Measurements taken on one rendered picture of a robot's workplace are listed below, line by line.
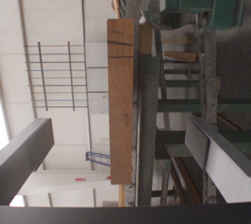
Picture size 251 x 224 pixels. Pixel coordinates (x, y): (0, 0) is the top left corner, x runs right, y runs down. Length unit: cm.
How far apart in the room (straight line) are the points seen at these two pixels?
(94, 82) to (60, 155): 367
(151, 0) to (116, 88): 31
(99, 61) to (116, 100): 579
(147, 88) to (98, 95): 580
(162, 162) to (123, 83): 34
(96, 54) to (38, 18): 242
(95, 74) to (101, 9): 216
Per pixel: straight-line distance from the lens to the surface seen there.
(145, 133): 47
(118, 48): 19
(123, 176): 25
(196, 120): 17
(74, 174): 845
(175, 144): 65
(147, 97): 43
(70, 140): 782
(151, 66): 42
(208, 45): 50
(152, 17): 47
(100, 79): 607
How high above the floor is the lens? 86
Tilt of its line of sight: 1 degrees down
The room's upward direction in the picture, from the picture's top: 90 degrees counter-clockwise
